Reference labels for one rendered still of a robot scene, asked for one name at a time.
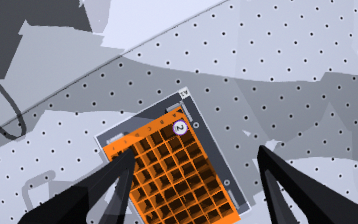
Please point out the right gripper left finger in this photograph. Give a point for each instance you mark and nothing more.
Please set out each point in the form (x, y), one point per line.
(72, 205)

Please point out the orange grid rack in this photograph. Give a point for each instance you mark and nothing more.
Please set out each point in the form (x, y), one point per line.
(185, 179)

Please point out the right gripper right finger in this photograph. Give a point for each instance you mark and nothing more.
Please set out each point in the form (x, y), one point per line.
(319, 203)

